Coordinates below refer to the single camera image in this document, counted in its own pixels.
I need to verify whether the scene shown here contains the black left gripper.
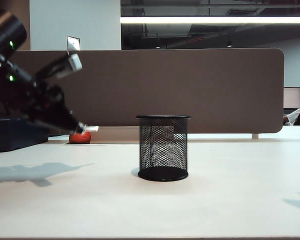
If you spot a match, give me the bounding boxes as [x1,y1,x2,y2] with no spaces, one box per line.
[19,83,100,134]

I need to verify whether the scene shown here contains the orange fruit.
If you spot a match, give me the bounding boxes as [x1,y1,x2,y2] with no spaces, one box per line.
[69,131,92,145]

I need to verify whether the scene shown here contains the dark blue box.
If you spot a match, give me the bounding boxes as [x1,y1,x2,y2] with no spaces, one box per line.
[0,116,50,154]

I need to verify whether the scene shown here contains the brown desk partition panel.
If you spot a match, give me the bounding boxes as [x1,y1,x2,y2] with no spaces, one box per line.
[4,47,285,137]

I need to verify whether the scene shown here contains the long white ceiling light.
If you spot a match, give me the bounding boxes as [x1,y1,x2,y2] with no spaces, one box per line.
[119,16,300,25]

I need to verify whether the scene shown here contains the white computer monitor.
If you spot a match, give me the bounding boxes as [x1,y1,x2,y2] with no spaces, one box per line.
[283,87,300,109]

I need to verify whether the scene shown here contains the person in white shirt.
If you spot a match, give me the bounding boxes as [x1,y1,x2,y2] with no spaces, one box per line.
[283,96,300,126]

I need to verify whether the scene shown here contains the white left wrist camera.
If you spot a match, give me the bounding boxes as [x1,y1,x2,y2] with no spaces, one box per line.
[55,52,83,79]

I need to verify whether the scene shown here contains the silver metal wall plate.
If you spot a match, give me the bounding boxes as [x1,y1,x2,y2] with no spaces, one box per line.
[66,35,81,52]

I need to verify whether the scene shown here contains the black mesh wire basket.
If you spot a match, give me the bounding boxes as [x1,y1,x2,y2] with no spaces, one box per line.
[135,115,192,182]

